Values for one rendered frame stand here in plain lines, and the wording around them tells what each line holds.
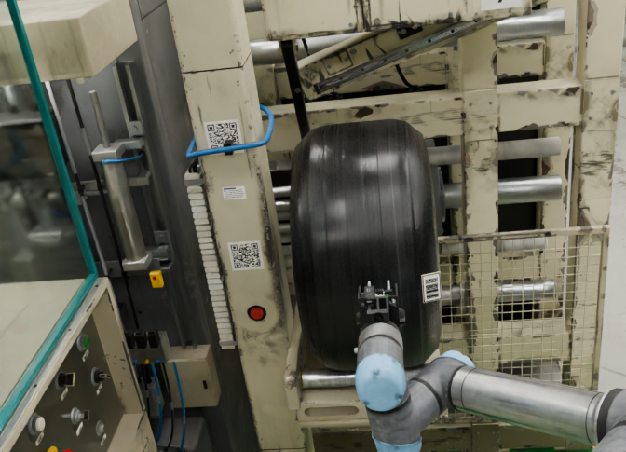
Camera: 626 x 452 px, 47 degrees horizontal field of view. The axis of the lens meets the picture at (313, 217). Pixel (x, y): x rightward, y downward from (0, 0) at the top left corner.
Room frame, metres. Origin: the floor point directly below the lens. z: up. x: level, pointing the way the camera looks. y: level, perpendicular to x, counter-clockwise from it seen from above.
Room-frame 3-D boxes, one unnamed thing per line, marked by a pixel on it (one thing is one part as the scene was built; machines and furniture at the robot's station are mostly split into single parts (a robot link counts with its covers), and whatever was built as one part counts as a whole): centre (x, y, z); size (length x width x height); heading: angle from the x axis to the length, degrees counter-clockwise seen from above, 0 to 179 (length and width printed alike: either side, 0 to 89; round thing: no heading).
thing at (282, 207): (1.90, 0.07, 1.05); 0.20 x 0.15 x 0.30; 82
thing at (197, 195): (1.49, 0.24, 1.19); 0.05 x 0.04 x 0.48; 172
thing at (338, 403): (1.36, -0.08, 0.84); 0.36 x 0.09 x 0.06; 82
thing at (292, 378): (1.52, 0.08, 0.90); 0.40 x 0.03 x 0.10; 172
